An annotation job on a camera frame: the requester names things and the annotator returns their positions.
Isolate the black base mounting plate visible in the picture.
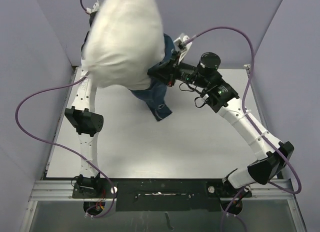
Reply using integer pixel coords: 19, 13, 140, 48
72, 178, 252, 215

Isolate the white pillow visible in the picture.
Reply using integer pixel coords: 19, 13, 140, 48
82, 0, 165, 90

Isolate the dark blue embroidered pillowcase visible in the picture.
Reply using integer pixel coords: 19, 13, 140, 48
131, 33, 175, 121

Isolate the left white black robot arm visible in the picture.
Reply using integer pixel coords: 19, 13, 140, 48
64, 58, 104, 197

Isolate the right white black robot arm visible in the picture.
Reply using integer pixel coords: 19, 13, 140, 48
148, 52, 294, 196

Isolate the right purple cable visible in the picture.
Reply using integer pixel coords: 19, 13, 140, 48
183, 26, 303, 232

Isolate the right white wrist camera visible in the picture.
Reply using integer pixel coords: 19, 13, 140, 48
173, 33, 193, 64

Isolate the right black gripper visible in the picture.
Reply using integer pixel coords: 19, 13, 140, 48
150, 49, 211, 88

